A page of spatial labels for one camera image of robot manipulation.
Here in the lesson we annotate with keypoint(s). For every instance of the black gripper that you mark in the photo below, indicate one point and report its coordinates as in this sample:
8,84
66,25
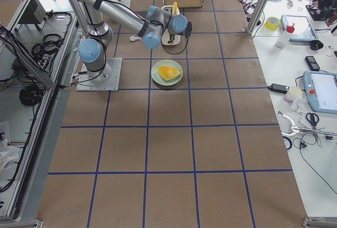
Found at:
172,36

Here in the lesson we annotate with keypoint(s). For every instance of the white two-slot toaster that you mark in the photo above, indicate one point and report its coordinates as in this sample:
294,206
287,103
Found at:
166,35

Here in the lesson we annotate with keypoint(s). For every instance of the bread slice in toaster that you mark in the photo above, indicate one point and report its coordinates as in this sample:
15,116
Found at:
175,8

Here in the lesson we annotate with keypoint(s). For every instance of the light green plate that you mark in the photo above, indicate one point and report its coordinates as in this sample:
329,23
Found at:
156,77

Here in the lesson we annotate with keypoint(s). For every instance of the triangular golden bread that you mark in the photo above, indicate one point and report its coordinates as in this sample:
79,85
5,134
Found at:
168,73

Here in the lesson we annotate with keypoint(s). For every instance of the yellow tape roll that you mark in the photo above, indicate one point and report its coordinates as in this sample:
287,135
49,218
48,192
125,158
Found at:
272,23

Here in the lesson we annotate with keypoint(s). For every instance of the clear bottle red cap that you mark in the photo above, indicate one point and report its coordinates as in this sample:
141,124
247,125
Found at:
285,37

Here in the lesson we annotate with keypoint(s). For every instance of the black power adapter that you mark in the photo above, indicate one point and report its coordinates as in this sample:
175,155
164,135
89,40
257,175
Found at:
278,88

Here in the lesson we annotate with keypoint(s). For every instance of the blue teach pendant far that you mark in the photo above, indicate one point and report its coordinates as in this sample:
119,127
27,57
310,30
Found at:
304,30

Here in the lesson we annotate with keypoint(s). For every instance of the blue teach pendant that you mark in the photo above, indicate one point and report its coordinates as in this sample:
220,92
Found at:
320,89
304,30

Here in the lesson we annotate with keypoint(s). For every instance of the white cup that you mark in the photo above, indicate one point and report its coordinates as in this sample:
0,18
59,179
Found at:
292,94

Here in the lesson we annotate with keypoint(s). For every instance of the black remote device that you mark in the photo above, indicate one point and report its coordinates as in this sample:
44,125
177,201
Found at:
312,63

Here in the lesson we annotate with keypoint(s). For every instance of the black tape roll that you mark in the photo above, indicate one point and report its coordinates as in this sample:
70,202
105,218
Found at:
316,45

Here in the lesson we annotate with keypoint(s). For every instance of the blue teach pendant near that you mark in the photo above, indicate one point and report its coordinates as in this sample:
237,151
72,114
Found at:
320,89

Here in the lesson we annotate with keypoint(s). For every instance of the black scissors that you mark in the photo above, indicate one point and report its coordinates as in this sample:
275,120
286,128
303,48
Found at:
313,119

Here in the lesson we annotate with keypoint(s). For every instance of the grey electronics box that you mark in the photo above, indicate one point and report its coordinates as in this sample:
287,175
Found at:
34,14

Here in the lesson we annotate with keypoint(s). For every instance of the crumpled white cloth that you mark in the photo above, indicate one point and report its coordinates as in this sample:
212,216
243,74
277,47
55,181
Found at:
9,154

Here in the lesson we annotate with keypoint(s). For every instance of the aluminium frame post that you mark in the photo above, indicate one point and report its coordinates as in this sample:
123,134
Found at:
255,16

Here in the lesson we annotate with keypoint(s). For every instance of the white plastic bracket tool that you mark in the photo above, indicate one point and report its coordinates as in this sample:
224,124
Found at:
289,126

